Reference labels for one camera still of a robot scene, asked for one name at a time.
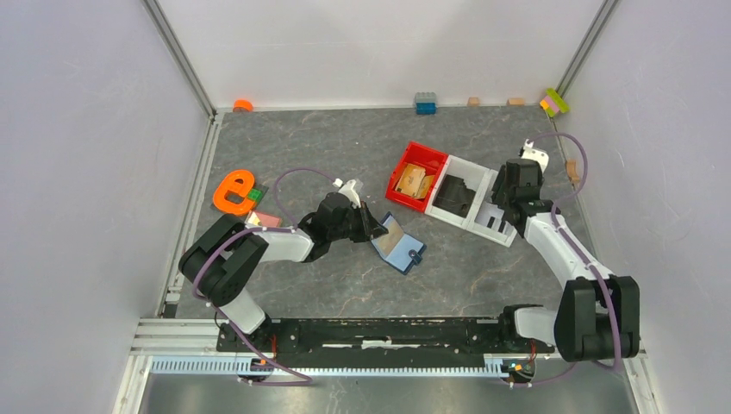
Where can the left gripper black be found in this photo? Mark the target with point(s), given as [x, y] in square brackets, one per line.
[371, 228]

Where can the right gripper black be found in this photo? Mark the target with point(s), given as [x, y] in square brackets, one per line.
[499, 186]

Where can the navy blue card holder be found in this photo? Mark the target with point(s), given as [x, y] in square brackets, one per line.
[397, 248]

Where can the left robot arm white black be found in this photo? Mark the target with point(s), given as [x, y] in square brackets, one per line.
[220, 263]

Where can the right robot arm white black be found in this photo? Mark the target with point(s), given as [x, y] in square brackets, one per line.
[598, 317]

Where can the black white cards in bin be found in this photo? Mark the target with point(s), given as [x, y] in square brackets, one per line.
[491, 218]

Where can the white plastic bin right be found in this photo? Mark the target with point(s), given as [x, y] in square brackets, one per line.
[483, 196]

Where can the white plastic bin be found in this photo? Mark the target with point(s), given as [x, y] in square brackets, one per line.
[471, 173]
[483, 196]

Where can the white plastic bin left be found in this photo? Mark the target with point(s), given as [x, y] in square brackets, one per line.
[471, 173]

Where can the curved tan wooden piece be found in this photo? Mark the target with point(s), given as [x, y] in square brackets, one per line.
[571, 169]

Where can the flat tan wooden block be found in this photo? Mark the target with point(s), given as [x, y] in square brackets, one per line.
[516, 101]

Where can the red plastic bin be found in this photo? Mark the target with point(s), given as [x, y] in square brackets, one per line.
[416, 153]

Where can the green pink toy brick stack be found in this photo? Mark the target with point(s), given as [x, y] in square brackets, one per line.
[553, 104]

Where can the green toy block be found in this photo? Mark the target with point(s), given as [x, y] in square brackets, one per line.
[255, 195]

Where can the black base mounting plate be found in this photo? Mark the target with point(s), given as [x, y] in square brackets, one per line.
[406, 342]

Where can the blue grey toy brick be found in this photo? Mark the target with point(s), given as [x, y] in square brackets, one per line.
[425, 103]

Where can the orange plastic letter shape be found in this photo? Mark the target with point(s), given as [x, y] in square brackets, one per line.
[231, 196]

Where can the orange round cap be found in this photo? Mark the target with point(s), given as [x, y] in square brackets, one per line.
[242, 105]

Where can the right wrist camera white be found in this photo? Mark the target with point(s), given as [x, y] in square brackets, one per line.
[530, 152]

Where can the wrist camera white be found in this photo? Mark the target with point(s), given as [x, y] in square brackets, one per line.
[350, 189]
[530, 152]

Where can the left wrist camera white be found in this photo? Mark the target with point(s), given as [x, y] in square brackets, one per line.
[350, 189]

